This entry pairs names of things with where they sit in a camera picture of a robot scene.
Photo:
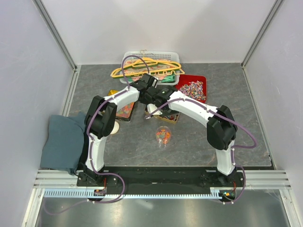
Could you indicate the blue folded cloth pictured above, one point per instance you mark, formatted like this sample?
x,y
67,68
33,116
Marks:
x,y
65,142

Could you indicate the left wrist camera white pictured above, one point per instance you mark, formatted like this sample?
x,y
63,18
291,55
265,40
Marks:
x,y
153,81

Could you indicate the pink clothes hanger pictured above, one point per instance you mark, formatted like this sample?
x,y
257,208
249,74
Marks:
x,y
162,70

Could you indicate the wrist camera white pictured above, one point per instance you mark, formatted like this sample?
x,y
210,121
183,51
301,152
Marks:
x,y
153,111
153,81

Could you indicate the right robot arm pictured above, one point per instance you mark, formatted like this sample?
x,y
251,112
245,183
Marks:
x,y
220,125

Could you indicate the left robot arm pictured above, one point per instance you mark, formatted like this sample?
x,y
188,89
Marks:
x,y
101,117

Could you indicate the gold lollipop tin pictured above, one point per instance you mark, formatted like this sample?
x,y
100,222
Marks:
x,y
170,118

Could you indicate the white round lid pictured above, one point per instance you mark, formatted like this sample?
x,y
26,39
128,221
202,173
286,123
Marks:
x,y
115,128

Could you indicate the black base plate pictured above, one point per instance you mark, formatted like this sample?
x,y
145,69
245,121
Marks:
x,y
158,179

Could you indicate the yellow clothes hanger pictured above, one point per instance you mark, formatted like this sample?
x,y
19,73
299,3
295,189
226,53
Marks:
x,y
147,62

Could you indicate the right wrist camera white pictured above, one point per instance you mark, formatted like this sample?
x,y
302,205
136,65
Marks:
x,y
153,111

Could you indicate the gold gummy candy tin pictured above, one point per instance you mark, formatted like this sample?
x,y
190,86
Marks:
x,y
125,113

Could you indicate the red candy tray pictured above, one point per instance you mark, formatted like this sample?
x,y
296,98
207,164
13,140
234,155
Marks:
x,y
193,86

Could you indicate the grey plastic basket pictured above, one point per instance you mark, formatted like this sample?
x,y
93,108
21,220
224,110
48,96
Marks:
x,y
171,56

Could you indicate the grey cable duct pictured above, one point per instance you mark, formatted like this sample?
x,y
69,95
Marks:
x,y
95,194

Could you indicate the clear glass bowl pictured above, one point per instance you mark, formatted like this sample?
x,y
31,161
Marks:
x,y
163,135

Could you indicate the green cloth in basket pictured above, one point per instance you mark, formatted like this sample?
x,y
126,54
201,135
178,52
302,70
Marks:
x,y
168,79

